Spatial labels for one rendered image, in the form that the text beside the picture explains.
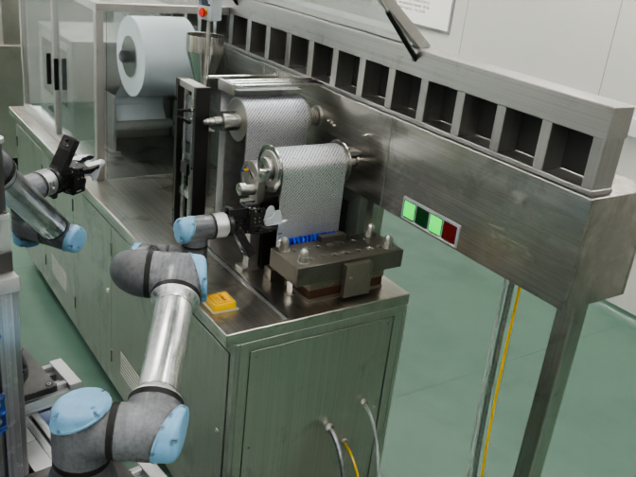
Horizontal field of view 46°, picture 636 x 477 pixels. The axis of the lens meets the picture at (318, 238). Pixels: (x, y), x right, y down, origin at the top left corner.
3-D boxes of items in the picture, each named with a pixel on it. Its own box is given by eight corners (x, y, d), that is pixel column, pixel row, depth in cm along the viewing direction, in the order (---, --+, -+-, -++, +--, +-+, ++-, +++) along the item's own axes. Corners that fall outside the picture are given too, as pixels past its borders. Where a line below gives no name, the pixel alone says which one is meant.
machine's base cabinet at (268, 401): (21, 260, 428) (13, 114, 394) (130, 244, 463) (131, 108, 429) (217, 574, 240) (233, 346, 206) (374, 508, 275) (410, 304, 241)
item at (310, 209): (275, 243, 234) (280, 187, 227) (337, 233, 247) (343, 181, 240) (276, 243, 234) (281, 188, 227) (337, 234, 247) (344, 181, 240)
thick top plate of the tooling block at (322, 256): (269, 265, 231) (270, 247, 229) (371, 247, 252) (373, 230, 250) (295, 287, 219) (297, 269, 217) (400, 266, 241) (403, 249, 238)
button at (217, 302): (203, 302, 219) (203, 294, 218) (224, 297, 223) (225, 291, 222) (214, 312, 214) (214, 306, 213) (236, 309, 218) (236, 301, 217)
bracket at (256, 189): (234, 266, 244) (239, 178, 232) (251, 263, 247) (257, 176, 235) (240, 273, 240) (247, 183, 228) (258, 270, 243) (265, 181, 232)
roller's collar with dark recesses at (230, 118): (215, 128, 246) (216, 109, 243) (231, 127, 249) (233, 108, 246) (224, 132, 241) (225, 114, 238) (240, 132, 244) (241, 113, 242)
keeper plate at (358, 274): (339, 295, 230) (344, 263, 226) (364, 290, 236) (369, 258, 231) (344, 299, 228) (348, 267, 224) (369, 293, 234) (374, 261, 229)
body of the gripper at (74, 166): (66, 182, 222) (37, 192, 212) (68, 155, 219) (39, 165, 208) (87, 190, 220) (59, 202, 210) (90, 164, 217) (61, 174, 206)
